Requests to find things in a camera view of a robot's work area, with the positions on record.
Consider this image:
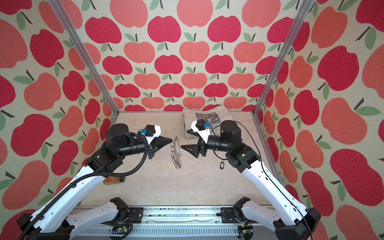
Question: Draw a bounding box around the metal key organizer plate with rings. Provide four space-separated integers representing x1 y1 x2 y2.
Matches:
171 136 182 169

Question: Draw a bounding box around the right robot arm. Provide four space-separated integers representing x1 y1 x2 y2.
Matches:
181 119 321 240

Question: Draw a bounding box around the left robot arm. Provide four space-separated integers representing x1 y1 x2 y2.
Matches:
17 124 173 240

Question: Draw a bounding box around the beige canvas tote bag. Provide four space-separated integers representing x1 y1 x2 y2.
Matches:
183 106 233 139

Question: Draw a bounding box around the orange brown object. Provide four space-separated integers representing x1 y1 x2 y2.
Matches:
103 177 126 185

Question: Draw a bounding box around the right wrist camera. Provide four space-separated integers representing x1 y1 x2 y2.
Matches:
191 119 211 144

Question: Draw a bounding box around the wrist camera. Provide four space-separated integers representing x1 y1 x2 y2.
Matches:
140 125 161 145
191 119 211 144

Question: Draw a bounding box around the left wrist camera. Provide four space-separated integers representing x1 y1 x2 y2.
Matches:
140 125 161 145

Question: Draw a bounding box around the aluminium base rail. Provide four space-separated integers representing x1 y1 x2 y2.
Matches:
74 205 280 226

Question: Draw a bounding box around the perforated cable tray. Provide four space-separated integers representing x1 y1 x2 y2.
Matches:
78 225 239 237

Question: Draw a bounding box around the black corrugated cable conduit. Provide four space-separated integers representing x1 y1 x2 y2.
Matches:
17 136 151 240

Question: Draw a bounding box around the aluminium corner post left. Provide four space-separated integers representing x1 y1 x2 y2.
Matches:
48 1 119 117

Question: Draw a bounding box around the aluminium corner post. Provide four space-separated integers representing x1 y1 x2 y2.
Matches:
252 0 315 119
48 1 119 117

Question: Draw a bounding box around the aluminium corner post right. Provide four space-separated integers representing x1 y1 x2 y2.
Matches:
252 0 315 119

